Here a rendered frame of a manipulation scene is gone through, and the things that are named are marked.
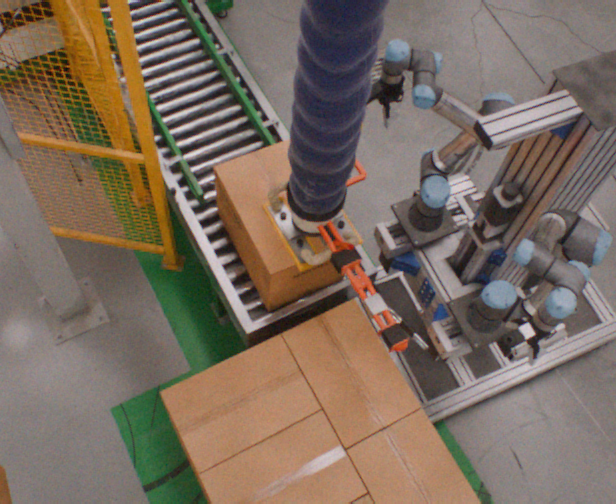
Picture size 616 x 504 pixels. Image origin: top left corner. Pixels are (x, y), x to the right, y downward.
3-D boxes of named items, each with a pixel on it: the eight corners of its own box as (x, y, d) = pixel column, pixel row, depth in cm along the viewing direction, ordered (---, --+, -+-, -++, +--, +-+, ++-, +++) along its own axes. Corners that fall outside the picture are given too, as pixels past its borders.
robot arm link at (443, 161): (413, 186, 296) (496, 115, 252) (414, 157, 303) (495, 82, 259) (438, 195, 300) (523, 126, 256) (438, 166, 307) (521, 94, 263)
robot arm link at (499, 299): (485, 286, 280) (495, 270, 268) (515, 305, 277) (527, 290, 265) (470, 308, 275) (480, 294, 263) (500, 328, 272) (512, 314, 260)
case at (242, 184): (217, 211, 355) (213, 166, 320) (289, 184, 366) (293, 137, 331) (268, 312, 332) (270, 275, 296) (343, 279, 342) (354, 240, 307)
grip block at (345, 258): (328, 259, 273) (330, 251, 267) (350, 248, 275) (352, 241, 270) (339, 276, 269) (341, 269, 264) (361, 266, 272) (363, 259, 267)
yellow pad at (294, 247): (260, 206, 293) (261, 200, 289) (282, 197, 296) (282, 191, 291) (300, 272, 280) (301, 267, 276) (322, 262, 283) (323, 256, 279)
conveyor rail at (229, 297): (74, 21, 427) (67, -4, 410) (82, 18, 428) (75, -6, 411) (244, 344, 339) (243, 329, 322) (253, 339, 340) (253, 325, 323)
